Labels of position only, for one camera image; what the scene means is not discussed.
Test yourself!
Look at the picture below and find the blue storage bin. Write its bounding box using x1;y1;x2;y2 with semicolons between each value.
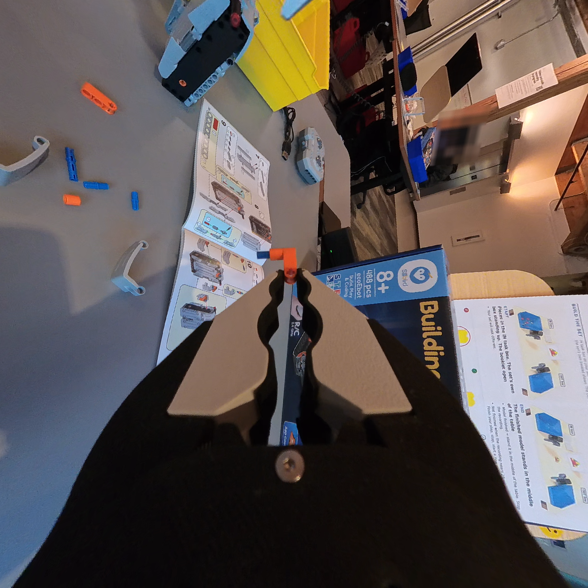
397;45;418;96
406;136;431;183

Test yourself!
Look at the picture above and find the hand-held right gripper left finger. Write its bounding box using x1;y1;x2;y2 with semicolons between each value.
168;270;283;443

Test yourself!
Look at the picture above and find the grey desk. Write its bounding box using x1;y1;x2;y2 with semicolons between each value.
0;0;352;588

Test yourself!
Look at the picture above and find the pale wooden board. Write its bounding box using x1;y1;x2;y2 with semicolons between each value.
448;270;556;300

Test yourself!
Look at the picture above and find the black and grey toy model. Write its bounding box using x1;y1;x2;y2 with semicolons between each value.
157;0;259;107

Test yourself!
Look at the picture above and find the orange two-hole beam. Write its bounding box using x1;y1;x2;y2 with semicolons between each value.
80;82;118;115

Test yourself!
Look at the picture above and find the open instruction manual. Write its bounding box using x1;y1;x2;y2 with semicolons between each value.
156;98;275;368

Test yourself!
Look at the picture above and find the black device with green light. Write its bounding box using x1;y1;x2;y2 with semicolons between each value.
319;227;359;272

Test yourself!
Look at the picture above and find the blue toy set box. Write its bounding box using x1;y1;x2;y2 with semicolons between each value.
312;245;466;406

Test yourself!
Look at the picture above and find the yellow storage bin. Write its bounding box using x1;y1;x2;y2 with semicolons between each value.
236;0;331;113

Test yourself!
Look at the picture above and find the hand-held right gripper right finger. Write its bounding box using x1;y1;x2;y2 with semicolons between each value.
301;268;413;433

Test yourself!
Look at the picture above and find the black usb cable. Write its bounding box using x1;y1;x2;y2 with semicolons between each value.
281;106;297;162

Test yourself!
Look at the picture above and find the white printed task sheet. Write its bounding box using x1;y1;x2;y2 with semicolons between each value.
450;294;588;534

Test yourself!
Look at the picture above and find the white paper notice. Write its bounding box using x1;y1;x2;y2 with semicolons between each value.
495;68;560;109

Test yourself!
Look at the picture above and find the wooden shelf unit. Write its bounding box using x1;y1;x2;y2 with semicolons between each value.
390;0;588;204

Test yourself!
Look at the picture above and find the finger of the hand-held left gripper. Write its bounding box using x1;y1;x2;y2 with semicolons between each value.
279;0;319;20

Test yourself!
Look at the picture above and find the red storage bin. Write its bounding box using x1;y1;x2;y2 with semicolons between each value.
331;13;374;80

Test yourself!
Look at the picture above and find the grey curved panel piece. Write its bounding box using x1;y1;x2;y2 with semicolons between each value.
0;135;51;187
110;240;149;296

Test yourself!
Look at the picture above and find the blue printed booklet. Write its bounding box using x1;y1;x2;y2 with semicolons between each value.
277;287;318;447

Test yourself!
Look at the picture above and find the orange angled connector piece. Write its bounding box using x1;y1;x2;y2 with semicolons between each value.
269;247;298;282

